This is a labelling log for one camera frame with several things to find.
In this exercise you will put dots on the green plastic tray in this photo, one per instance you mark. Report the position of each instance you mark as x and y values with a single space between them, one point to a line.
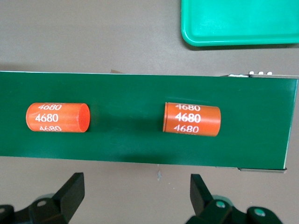
240 21

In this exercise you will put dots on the brown tape piece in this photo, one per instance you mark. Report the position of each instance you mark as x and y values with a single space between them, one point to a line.
115 71

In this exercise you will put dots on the green conveyor belt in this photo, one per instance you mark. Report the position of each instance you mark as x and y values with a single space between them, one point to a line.
130 93

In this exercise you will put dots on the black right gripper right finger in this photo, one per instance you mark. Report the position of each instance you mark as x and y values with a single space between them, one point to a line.
210 212

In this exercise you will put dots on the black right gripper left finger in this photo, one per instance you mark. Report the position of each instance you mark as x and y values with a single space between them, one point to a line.
58 210

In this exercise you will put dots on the orange 4680 cylinder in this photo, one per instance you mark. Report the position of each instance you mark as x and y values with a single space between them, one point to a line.
191 119
56 117

